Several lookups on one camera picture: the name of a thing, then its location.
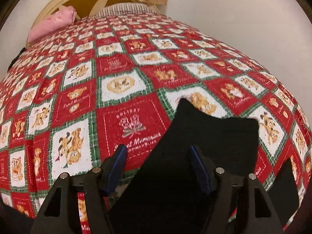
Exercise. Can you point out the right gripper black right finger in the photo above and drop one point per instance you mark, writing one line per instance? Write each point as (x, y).
(237, 204)

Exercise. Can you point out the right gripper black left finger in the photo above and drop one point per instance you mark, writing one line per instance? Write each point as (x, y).
(76, 204)

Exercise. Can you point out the black pants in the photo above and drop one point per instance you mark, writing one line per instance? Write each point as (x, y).
(165, 196)

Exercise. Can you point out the red teddy bear patchwork bedspread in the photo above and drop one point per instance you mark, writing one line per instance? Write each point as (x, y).
(73, 97)

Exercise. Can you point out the black object beside bed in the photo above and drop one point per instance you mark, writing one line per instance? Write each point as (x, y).
(15, 59)

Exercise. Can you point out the pink pillow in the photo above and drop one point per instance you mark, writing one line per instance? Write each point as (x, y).
(58, 20)

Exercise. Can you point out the striped grey pillow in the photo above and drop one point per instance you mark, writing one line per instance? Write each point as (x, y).
(124, 9)

